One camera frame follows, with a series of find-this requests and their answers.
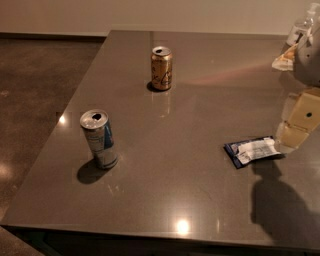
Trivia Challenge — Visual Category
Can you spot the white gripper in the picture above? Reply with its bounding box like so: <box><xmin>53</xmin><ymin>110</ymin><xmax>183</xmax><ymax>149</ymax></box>
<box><xmin>275</xmin><ymin>31</ymin><xmax>320</xmax><ymax>154</ymax></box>

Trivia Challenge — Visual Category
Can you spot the silver blue redbull can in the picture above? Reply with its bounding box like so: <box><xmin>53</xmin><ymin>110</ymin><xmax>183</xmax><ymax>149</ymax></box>
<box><xmin>80</xmin><ymin>109</ymin><xmax>118</xmax><ymax>169</ymax></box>

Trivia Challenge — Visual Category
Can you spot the blue white rxbar wrapper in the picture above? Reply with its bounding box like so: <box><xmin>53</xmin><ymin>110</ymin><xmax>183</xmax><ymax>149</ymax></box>
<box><xmin>224</xmin><ymin>136</ymin><xmax>282</xmax><ymax>169</ymax></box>

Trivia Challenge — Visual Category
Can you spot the gold soda can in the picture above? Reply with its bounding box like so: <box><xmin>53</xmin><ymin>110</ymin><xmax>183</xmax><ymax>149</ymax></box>
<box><xmin>151</xmin><ymin>46</ymin><xmax>173</xmax><ymax>91</ymax></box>

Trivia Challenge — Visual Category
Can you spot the crumpled white snack wrapper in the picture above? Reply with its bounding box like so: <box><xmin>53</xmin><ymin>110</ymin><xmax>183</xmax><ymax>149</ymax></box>
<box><xmin>272</xmin><ymin>44</ymin><xmax>297</xmax><ymax>71</ymax></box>

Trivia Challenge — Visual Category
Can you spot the clear sanitizer pump bottle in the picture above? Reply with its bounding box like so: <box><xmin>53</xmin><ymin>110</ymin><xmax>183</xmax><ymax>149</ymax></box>
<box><xmin>286</xmin><ymin>3</ymin><xmax>320</xmax><ymax>46</ymax></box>

